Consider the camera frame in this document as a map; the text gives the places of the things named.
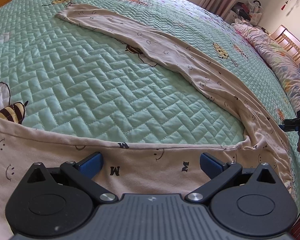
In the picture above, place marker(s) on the beige smiley print baby garment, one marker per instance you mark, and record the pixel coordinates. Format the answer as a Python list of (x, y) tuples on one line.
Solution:
[(88, 85)]

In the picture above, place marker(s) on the green quilted bee bedspread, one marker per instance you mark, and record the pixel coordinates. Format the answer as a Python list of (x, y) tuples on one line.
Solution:
[(210, 55)]

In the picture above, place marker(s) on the wooden headboard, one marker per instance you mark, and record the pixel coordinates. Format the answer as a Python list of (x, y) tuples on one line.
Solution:
[(288, 42)]

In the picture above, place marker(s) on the cluttered nightstand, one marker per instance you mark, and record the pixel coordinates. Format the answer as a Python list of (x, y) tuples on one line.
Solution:
[(241, 12)]

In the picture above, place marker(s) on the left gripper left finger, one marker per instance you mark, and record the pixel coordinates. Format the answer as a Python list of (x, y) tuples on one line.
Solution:
[(80, 175)]

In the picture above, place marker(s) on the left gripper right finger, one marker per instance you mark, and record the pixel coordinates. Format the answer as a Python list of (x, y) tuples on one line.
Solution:
[(222, 176)]

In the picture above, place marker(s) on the floral folded duvet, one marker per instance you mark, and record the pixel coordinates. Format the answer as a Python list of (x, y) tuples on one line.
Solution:
[(285, 68)]

